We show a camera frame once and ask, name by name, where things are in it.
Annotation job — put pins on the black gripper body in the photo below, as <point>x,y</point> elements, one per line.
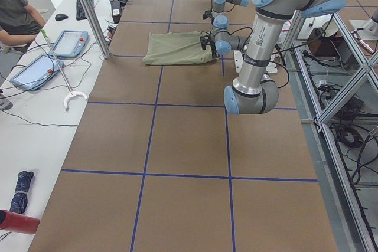
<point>211,52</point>

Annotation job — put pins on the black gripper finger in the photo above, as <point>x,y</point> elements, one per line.
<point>215,56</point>

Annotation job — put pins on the olive green long-sleeve shirt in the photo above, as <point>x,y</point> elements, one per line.
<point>176,48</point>

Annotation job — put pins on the black power adapter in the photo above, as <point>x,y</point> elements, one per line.
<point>116,11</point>

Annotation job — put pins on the black keyboard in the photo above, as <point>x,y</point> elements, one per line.
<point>80,12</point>

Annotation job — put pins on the far blue teach pendant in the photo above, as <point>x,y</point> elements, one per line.
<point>70,44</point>

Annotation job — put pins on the blue teach pendant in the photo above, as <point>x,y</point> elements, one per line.
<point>36,73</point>
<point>70,44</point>

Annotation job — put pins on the reacher grabber stick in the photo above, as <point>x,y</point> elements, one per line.
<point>72,93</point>

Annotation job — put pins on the black computer mouse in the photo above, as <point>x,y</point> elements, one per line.
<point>60,17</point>

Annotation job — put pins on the near blue teach pendant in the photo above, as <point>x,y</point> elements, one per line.
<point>36,73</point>

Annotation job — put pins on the person in dark shirt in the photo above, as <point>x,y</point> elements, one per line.
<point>20,24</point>

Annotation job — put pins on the folded dark blue umbrella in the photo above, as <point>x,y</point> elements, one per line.
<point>19,201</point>

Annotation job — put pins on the red cylinder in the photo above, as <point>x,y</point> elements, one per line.
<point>19,223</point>

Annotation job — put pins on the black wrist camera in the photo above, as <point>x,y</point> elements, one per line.
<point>204,41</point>
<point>208,14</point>

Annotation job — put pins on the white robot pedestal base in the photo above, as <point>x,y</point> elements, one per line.
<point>270,66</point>

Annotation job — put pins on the aluminium frame rail structure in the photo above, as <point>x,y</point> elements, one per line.
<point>335,59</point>

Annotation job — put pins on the aluminium frame post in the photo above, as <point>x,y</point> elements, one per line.
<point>96,29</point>

